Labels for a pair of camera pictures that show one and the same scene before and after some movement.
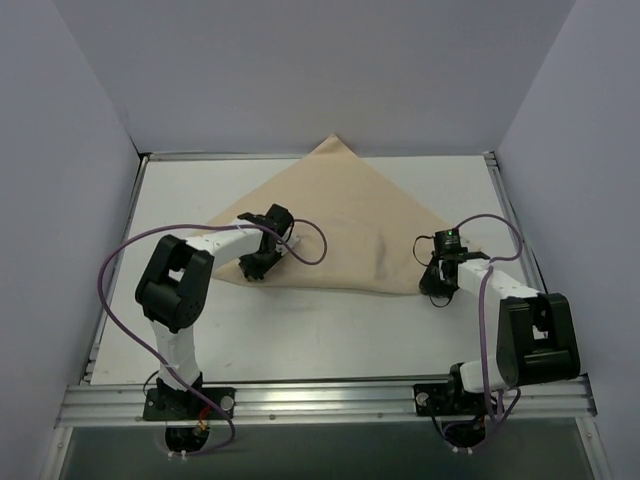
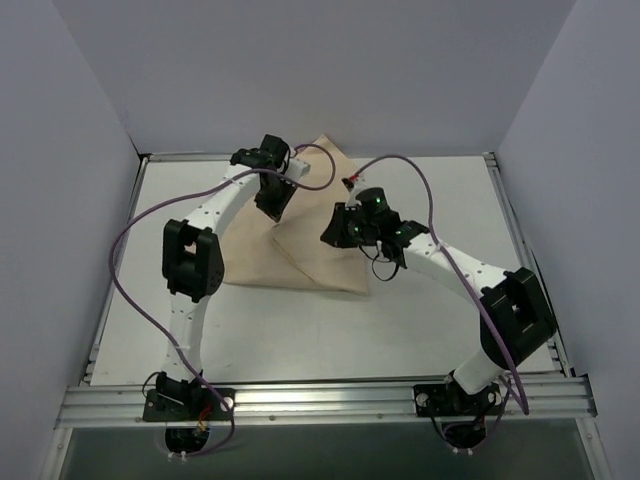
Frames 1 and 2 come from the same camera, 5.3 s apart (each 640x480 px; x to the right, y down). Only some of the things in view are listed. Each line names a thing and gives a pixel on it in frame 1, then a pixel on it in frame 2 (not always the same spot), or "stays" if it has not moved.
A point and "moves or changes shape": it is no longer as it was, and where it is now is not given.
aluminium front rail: [568, 398] stays
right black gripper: [435, 279] to [338, 230]
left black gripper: [258, 260] to [275, 198]
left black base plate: [165, 404] stays
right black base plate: [447, 400] stays
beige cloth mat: [354, 230] moves or changes shape
